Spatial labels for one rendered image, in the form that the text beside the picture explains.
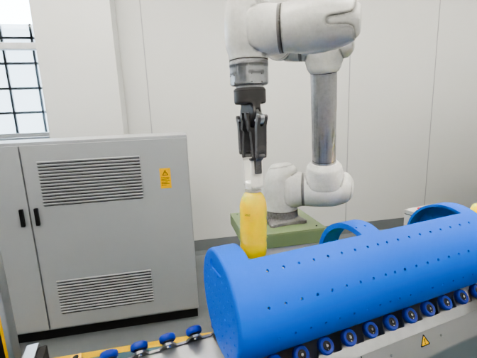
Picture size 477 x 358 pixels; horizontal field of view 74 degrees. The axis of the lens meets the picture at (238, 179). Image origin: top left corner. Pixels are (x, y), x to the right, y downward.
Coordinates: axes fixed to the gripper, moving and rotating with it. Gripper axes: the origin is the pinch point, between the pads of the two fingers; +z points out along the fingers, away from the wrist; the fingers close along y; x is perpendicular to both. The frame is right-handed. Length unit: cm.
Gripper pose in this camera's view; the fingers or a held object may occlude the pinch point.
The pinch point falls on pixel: (253, 172)
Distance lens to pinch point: 77.4
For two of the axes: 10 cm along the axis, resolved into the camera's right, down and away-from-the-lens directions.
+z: 0.5, 9.8, 2.0
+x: 9.3, -1.2, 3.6
